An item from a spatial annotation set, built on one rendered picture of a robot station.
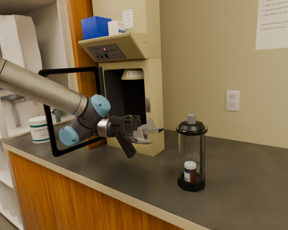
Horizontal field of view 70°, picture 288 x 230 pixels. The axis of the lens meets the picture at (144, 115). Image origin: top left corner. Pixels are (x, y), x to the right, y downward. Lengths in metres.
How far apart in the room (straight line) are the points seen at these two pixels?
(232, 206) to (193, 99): 0.75
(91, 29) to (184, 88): 0.66
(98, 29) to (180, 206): 0.78
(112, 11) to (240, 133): 0.93
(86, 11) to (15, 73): 0.67
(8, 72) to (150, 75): 0.55
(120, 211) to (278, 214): 0.55
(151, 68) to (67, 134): 0.46
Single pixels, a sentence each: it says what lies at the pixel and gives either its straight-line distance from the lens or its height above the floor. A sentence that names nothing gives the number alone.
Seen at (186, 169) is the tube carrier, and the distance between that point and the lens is 0.75.
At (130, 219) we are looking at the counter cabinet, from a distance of 0.90.
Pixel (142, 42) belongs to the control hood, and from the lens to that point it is 0.91.
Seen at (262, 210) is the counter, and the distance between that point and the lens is 0.77.
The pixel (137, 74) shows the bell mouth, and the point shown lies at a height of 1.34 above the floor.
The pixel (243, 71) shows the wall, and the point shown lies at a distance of 1.22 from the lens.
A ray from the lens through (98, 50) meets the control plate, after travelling 1.03.
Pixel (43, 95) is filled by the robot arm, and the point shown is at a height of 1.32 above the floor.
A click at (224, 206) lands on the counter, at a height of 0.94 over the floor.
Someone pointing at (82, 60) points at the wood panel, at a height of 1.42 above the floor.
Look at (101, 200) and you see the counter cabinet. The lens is 0.98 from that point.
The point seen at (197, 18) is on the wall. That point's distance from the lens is 1.31.
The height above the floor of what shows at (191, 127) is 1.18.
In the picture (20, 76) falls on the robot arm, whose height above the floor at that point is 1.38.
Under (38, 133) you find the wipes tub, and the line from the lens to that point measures 1.43.
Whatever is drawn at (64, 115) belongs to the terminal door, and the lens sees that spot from 1.03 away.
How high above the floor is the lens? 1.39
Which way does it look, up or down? 14 degrees down
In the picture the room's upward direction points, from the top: 3 degrees counter-clockwise
